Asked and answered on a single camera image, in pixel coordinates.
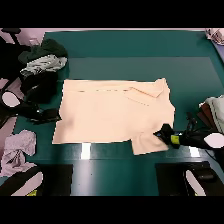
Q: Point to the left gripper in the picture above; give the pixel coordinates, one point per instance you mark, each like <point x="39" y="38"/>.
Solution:
<point x="48" y="116"/>

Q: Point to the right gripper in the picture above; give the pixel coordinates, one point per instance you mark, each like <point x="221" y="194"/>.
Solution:
<point x="171" y="136"/>

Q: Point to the cream T-shirt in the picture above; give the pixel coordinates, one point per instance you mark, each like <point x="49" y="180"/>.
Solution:
<point x="110" y="113"/>

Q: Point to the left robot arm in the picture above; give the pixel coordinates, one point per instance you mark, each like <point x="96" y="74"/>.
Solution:
<point x="13" y="101"/>

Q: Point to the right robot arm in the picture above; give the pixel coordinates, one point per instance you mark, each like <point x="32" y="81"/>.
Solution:
<point x="208" y="140"/>

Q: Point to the black garment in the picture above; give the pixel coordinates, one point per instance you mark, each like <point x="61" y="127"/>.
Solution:
<point x="41" y="85"/>

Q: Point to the brown folded garment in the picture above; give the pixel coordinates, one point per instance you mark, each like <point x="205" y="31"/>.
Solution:
<point x="205" y="116"/>

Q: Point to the lilac garment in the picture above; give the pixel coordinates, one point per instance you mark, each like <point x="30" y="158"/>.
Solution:
<point x="18" y="148"/>

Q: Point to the pale folded garment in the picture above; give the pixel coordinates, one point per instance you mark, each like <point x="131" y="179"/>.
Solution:
<point x="217" y="111"/>

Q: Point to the grey garment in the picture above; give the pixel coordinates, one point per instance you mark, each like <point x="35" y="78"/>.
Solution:
<point x="43" y="64"/>

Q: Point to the dark green garment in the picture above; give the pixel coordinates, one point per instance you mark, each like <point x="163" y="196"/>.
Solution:
<point x="46" y="48"/>

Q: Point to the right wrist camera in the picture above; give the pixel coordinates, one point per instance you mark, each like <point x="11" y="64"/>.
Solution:
<point x="191" y="123"/>

